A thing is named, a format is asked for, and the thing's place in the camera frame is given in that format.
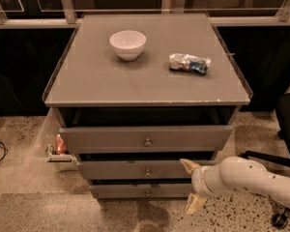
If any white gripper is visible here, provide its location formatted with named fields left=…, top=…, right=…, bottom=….
left=180, top=159, right=219, bottom=215

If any grey drawer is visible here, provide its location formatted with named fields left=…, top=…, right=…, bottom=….
left=76, top=158, right=217, bottom=181
left=89, top=184, right=191, bottom=199
left=59, top=126, right=232, bottom=154

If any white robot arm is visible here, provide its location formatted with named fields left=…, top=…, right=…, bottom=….
left=180, top=157, right=290, bottom=215

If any grey bottom drawer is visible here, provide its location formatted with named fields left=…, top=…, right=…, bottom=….
left=89, top=184, right=191, bottom=199

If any grey drawer cabinet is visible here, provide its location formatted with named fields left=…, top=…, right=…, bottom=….
left=43, top=14, right=252, bottom=187

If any grey top drawer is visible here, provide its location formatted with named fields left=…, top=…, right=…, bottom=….
left=59, top=126, right=232, bottom=154

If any black office chair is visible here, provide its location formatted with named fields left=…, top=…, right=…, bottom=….
left=236, top=92, right=290, bottom=230

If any crumpled snack bag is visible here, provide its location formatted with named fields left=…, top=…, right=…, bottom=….
left=169, top=53, right=212, bottom=75

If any clear plastic side bin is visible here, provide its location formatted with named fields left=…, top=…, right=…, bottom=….
left=34, top=109, right=77, bottom=172

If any white ceramic bowl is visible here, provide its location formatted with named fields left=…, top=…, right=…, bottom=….
left=109, top=30, right=147, bottom=61

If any metal window railing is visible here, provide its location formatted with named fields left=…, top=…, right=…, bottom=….
left=0, top=0, right=290, bottom=28

